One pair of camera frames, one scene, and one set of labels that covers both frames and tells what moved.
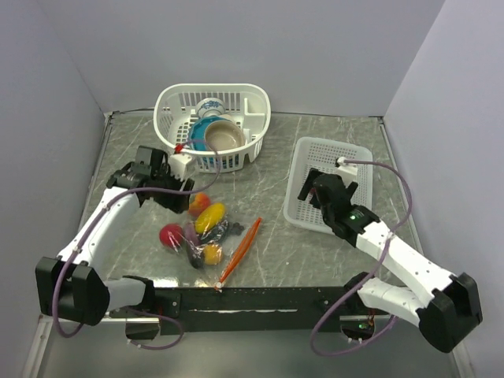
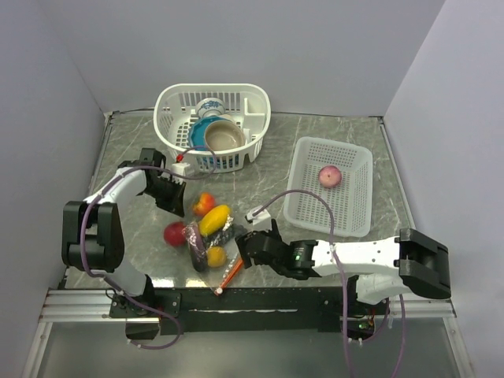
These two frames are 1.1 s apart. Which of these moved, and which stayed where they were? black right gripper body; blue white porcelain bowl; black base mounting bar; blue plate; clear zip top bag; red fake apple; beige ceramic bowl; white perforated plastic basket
Moved: red fake apple; clear zip top bag; black right gripper body
Stayed: black base mounting bar; blue plate; white perforated plastic basket; blue white porcelain bowl; beige ceramic bowl
